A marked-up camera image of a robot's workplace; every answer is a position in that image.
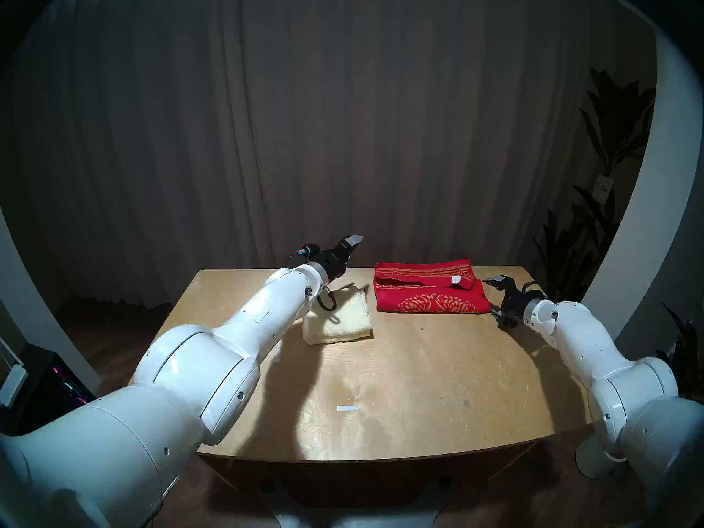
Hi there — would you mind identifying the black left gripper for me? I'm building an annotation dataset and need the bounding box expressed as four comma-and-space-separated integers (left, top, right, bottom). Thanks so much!
321, 235, 364, 281

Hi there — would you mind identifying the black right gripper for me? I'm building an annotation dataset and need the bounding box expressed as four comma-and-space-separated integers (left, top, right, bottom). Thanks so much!
482, 276, 537, 328

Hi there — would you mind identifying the cream dotted towel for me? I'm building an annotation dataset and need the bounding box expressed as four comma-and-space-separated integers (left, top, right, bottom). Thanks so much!
302, 282, 373, 346

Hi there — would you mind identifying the red towel with gold border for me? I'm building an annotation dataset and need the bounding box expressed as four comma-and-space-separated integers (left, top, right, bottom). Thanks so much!
374, 258, 492, 315

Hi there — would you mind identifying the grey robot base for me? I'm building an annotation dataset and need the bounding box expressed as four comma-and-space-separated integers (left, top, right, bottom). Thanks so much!
264, 477, 454, 528

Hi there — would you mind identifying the grey-brown pleated curtain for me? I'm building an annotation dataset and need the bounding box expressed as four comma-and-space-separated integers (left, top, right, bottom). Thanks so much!
16, 0, 655, 307

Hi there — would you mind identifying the white curved arch pillar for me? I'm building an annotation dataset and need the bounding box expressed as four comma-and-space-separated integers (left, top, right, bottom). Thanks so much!
580, 15, 704, 362
0, 208, 102, 393

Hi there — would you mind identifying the small dark potted plant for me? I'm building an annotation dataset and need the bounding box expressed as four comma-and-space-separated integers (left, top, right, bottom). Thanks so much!
657, 301, 704, 395

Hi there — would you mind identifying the tall dark leafy plant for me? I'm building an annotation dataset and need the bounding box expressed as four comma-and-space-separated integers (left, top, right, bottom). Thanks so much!
531, 65, 658, 307

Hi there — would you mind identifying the black computer with RGB lights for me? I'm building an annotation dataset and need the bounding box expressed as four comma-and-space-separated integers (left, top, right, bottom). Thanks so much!
0, 343, 97, 437

